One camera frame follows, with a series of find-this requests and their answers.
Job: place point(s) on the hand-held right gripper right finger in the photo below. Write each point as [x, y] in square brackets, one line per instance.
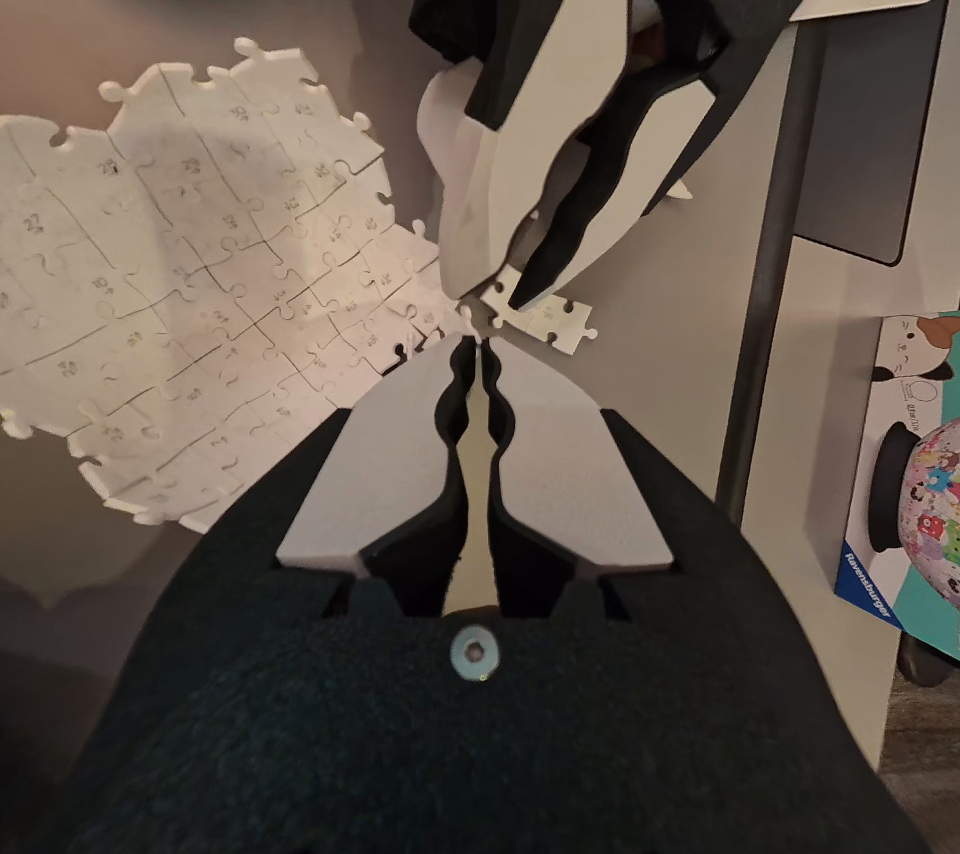
[585, 486]

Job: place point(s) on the dark grey table flap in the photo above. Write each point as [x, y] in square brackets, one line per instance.
[870, 134]

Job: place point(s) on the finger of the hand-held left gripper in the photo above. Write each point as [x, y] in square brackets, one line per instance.
[652, 141]
[555, 81]

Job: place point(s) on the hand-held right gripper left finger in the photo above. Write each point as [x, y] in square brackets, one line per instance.
[375, 486]

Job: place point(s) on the colourful puzzle box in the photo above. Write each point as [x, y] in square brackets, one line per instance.
[915, 494]

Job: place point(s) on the partly built white puzzle ball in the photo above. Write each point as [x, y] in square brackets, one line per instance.
[187, 269]

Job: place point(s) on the joined puzzle piece pair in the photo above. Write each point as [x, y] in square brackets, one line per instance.
[555, 323]

